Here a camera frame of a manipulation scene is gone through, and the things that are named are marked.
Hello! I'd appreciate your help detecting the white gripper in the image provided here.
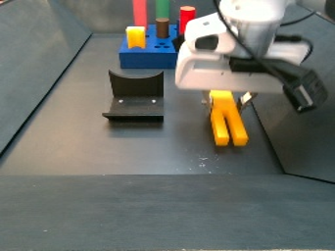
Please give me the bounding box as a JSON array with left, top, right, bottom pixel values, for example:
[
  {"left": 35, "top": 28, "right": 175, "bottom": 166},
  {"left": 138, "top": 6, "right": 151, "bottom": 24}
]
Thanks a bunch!
[{"left": 175, "top": 12, "right": 307, "bottom": 113}]

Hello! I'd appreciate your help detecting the yellow double-square forked block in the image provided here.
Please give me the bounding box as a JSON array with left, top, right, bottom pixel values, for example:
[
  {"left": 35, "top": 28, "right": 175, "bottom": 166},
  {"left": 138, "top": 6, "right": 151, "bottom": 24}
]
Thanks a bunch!
[{"left": 210, "top": 90, "right": 248, "bottom": 146}]

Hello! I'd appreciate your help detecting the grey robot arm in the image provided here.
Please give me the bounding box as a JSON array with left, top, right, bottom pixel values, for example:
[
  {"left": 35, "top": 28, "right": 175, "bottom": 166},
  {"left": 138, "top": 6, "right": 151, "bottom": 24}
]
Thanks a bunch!
[{"left": 175, "top": 0, "right": 314, "bottom": 112}]

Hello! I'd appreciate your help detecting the blue peg board base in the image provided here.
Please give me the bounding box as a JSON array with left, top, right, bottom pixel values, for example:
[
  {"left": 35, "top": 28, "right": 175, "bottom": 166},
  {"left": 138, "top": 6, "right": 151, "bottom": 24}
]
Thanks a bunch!
[{"left": 119, "top": 25, "right": 178, "bottom": 69}]

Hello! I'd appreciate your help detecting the salmon red square peg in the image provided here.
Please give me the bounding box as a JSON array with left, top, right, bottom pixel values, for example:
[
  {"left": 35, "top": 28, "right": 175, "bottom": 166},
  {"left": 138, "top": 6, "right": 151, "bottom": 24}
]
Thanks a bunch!
[{"left": 132, "top": 0, "right": 148, "bottom": 26}]

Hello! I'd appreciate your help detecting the brown cylinder peg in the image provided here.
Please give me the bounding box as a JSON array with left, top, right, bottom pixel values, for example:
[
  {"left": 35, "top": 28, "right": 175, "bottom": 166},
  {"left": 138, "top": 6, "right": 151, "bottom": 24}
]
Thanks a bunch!
[{"left": 156, "top": 18, "right": 168, "bottom": 38}]

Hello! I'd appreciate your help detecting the red hexagonal peg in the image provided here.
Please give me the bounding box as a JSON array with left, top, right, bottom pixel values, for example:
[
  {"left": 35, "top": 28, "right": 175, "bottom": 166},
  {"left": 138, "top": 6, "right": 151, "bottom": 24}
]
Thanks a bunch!
[{"left": 179, "top": 6, "right": 196, "bottom": 34}]

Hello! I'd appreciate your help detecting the yellow notched block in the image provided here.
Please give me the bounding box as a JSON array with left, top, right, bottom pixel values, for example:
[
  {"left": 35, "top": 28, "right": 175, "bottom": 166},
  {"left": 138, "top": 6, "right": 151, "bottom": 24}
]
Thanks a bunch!
[{"left": 125, "top": 26, "right": 147, "bottom": 49}]

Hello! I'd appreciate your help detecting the green cylinder peg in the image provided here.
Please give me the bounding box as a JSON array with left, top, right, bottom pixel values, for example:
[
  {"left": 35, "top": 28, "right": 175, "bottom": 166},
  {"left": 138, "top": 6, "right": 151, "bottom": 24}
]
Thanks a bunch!
[{"left": 156, "top": 0, "right": 170, "bottom": 18}]

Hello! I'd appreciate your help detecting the black curved holder bracket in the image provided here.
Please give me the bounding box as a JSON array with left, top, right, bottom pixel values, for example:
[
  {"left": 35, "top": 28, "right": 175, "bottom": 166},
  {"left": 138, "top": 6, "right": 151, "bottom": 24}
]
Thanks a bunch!
[{"left": 101, "top": 72, "right": 164, "bottom": 123}]

